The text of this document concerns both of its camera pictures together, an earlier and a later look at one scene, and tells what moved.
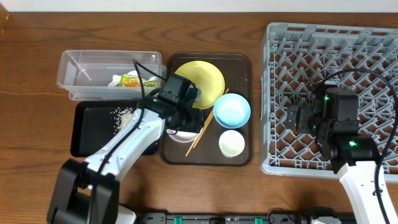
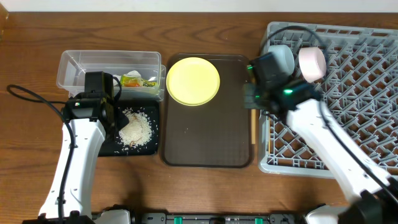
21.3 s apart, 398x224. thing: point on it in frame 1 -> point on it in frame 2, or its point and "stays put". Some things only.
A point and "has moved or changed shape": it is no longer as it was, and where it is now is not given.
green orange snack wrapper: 130,81 stays put
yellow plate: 208,78 has moved or changed shape
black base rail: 242,218 stays put
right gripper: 298,117 -> 249,97
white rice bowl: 183,136 -> 312,63
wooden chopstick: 195,140 -> 253,123
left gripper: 189,121 -> 117,125
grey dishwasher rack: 293,58 stays put
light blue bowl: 231,111 -> 284,55
